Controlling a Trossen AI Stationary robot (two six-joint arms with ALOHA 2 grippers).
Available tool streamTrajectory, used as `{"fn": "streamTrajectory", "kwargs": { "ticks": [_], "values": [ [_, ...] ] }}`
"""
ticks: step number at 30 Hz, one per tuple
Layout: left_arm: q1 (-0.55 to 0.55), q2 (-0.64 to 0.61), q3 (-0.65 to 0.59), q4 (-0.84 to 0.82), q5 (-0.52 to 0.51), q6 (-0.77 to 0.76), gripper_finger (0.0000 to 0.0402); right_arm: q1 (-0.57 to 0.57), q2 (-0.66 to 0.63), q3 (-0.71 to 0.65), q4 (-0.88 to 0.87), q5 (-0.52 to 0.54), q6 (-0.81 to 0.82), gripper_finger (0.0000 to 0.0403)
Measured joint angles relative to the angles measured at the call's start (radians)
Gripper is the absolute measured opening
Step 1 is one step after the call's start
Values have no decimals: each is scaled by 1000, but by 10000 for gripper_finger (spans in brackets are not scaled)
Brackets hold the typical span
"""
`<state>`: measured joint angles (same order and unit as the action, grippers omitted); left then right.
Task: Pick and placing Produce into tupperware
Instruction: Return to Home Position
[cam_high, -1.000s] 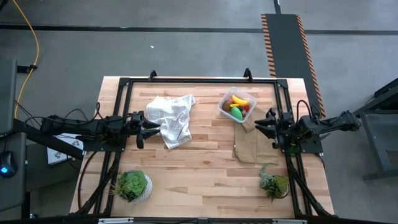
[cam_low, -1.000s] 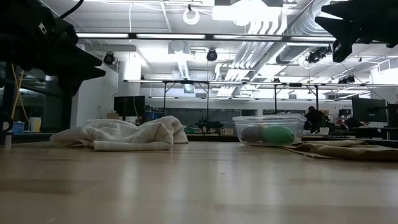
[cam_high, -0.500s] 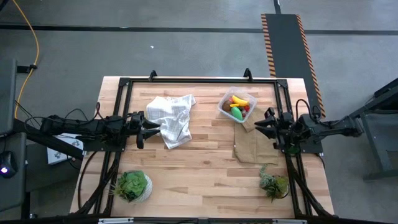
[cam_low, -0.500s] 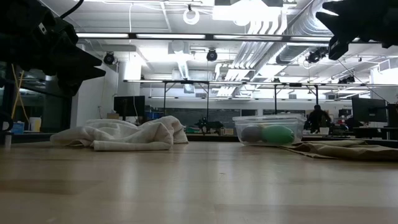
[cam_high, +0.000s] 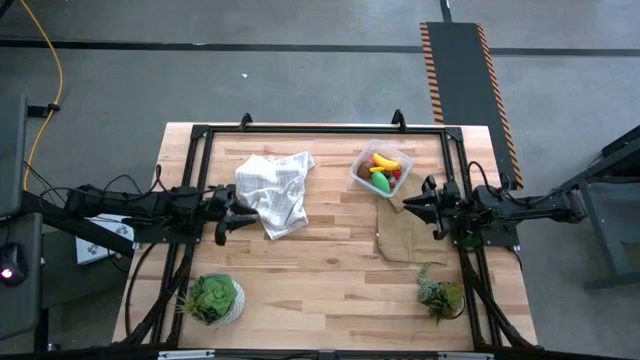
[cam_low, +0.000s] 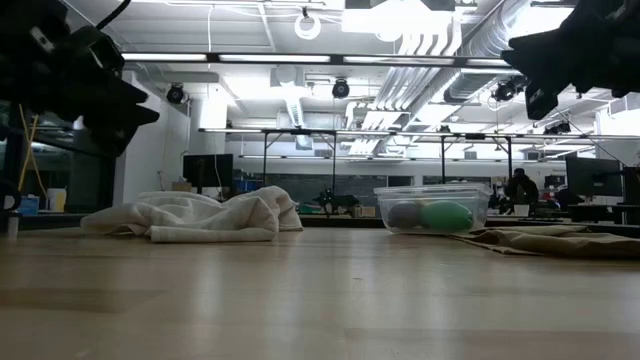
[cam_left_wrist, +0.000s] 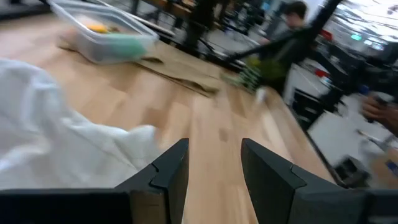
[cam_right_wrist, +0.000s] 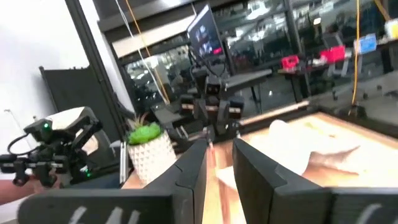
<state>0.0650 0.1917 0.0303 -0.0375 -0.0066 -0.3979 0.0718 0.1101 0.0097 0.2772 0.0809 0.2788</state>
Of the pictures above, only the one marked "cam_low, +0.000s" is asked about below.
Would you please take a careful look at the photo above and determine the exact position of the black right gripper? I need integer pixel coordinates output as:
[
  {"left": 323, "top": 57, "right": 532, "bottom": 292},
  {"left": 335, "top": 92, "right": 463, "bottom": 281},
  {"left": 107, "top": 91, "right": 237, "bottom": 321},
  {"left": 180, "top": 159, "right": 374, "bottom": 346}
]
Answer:
[{"left": 501, "top": 0, "right": 640, "bottom": 121}]

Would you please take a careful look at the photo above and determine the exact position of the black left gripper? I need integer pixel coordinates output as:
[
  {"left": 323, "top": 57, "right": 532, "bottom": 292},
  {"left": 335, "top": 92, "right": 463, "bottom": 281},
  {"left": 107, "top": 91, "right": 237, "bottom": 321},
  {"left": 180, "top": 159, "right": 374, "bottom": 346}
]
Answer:
[{"left": 0, "top": 0, "right": 161, "bottom": 157}]

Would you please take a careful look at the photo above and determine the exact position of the green toy mango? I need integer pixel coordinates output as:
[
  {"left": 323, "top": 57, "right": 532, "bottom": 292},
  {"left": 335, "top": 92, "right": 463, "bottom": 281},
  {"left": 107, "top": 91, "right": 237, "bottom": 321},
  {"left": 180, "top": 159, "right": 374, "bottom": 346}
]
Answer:
[{"left": 420, "top": 199, "right": 474, "bottom": 233}]

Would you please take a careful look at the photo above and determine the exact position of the brown toy kiwi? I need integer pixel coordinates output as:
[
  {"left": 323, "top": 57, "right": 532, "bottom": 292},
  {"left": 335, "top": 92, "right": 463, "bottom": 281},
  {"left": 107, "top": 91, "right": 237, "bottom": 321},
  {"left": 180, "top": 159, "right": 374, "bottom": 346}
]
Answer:
[{"left": 387, "top": 200, "right": 423, "bottom": 231}]

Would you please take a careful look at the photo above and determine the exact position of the clear plastic tupperware container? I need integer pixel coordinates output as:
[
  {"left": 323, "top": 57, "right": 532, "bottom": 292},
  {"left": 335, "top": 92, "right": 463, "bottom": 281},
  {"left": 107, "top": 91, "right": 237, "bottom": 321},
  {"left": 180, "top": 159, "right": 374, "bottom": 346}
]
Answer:
[{"left": 373, "top": 182, "right": 494, "bottom": 236}]

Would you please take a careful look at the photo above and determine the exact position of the black computer monitor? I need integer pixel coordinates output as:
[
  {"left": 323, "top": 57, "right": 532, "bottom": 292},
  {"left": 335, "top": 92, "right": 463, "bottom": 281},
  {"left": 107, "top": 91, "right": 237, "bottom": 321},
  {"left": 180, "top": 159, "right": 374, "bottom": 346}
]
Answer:
[
  {"left": 182, "top": 153, "right": 235, "bottom": 195},
  {"left": 565, "top": 155, "right": 624, "bottom": 199}
]

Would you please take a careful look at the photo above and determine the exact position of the person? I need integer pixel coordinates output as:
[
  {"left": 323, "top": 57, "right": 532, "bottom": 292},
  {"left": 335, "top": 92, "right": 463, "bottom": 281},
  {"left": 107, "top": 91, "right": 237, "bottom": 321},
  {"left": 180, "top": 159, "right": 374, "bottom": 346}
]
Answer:
[{"left": 503, "top": 167, "right": 540, "bottom": 206}]

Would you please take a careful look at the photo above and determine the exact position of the white and yellow container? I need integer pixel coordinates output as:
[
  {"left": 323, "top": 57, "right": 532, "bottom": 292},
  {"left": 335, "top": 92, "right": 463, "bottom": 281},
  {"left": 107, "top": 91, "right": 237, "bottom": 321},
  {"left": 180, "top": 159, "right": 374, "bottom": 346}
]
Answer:
[{"left": 46, "top": 187, "right": 68, "bottom": 213}]

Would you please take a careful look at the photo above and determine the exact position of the white checked kitchen towel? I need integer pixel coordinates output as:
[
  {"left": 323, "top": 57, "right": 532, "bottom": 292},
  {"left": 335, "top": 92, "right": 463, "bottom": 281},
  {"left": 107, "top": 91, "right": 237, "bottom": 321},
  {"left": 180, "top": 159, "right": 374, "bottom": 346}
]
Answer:
[{"left": 79, "top": 185, "right": 305, "bottom": 244}]

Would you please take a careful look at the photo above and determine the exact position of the blue box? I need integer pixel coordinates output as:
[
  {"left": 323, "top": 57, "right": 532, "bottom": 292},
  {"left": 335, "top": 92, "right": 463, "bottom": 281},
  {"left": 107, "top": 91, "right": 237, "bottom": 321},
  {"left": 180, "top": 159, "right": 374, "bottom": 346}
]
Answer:
[{"left": 17, "top": 194, "right": 40, "bottom": 216}]

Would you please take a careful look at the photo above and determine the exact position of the tan cloth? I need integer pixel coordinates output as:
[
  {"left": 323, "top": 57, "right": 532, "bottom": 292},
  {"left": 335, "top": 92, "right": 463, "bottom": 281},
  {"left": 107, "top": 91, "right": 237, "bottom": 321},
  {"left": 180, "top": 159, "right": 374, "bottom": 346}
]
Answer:
[{"left": 452, "top": 224, "right": 640, "bottom": 260}]

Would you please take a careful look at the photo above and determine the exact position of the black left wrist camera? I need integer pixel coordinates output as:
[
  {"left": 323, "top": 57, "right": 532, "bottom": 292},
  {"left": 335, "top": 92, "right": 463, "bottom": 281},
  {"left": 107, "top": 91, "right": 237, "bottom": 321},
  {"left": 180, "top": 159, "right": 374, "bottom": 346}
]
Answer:
[{"left": 69, "top": 25, "right": 126, "bottom": 76}]

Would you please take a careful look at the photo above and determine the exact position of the black cable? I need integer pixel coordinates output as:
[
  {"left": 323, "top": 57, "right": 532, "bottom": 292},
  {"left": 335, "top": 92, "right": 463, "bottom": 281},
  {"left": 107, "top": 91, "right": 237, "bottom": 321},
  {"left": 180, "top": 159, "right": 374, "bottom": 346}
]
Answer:
[{"left": 95, "top": 0, "right": 132, "bottom": 30}]

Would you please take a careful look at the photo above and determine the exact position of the yellow cable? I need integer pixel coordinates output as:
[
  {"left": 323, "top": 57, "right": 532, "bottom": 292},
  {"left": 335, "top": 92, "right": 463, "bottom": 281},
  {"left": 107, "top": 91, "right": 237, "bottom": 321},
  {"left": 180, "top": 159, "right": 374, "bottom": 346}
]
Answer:
[
  {"left": 17, "top": 112, "right": 40, "bottom": 192},
  {"left": 18, "top": 103, "right": 48, "bottom": 197}
]

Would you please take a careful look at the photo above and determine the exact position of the white ring light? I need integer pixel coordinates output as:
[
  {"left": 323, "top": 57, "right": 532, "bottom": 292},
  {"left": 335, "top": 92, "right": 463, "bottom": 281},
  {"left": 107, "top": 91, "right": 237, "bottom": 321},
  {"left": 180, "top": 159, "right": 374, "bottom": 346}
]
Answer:
[{"left": 293, "top": 12, "right": 322, "bottom": 41}]

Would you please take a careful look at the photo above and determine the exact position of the black aluminium rig frame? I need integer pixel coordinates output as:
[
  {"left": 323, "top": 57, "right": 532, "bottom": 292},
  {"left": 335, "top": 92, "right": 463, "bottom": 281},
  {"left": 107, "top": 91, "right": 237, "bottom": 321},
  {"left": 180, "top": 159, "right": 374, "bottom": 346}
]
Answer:
[{"left": 119, "top": 49, "right": 514, "bottom": 71}]

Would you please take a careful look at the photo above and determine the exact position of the black background rig frame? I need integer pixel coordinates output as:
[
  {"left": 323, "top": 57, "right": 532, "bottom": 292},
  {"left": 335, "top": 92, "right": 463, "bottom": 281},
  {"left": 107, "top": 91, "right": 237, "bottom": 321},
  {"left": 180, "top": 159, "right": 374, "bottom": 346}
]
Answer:
[{"left": 259, "top": 128, "right": 515, "bottom": 189}]

